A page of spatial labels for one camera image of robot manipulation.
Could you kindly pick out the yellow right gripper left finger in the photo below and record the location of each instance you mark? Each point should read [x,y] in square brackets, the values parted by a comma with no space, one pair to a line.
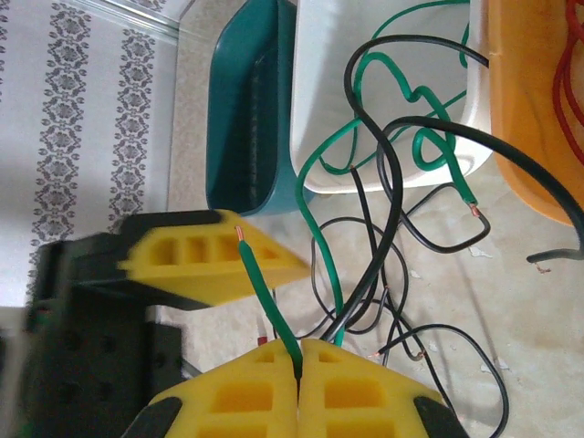
[246,397]

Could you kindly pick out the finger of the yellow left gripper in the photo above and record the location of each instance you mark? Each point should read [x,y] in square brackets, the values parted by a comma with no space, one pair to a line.
[205,274]

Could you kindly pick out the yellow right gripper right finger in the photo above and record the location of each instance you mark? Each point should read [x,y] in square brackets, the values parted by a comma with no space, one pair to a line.
[356,397]

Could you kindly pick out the teal plastic bin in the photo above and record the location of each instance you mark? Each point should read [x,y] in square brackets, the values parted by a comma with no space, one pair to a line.
[246,114]

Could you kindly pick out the white plastic bin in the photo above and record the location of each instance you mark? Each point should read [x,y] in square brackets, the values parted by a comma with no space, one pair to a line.
[319,91]

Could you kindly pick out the orange plastic bin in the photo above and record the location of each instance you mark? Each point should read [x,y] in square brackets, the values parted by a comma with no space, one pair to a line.
[520,114]

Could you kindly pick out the aluminium frame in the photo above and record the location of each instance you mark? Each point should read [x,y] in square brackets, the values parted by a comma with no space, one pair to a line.
[150,20]

